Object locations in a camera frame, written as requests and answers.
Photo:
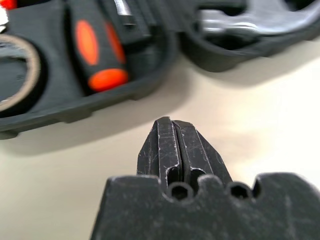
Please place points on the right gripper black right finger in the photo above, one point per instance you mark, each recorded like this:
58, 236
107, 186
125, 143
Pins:
200, 155

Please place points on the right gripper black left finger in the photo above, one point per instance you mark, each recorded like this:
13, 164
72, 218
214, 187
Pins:
160, 150

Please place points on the black orange screwdriver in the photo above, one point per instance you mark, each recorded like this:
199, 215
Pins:
100, 50

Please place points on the black electrical tape roll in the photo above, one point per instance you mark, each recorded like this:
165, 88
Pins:
37, 75

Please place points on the black tool case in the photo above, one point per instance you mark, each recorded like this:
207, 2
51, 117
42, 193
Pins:
155, 75

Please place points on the black orange claw hammer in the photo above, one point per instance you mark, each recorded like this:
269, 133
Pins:
237, 25

